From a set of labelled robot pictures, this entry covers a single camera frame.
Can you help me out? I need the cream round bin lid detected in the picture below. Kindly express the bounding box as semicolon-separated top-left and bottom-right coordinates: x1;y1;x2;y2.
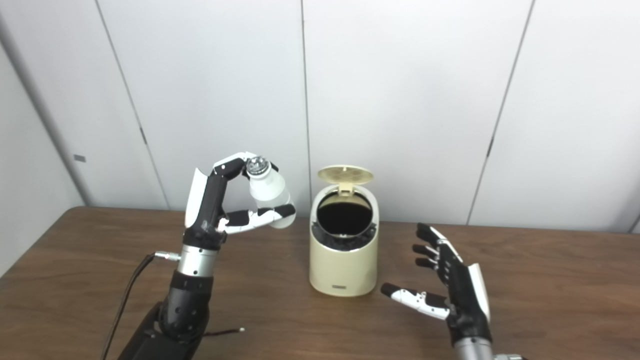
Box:
317;165;374;195

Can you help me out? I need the black bin liner bag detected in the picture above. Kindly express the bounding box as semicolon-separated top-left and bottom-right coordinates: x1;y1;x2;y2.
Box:
311;191;377;252

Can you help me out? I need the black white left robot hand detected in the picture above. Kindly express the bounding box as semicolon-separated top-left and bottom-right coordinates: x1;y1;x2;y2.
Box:
184;151;297;251

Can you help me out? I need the cream-colored round bin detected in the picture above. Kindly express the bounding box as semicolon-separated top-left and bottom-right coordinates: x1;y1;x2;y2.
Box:
308;165;380;298

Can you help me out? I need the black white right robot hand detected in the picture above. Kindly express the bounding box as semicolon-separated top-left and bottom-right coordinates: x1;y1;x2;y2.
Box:
381;222;493;347

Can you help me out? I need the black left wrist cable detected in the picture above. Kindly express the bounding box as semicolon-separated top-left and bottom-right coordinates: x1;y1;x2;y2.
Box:
100;251;182;360

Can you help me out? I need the small white plastic bottle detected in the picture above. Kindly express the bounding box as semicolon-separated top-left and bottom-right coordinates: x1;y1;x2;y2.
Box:
245;156;296;229

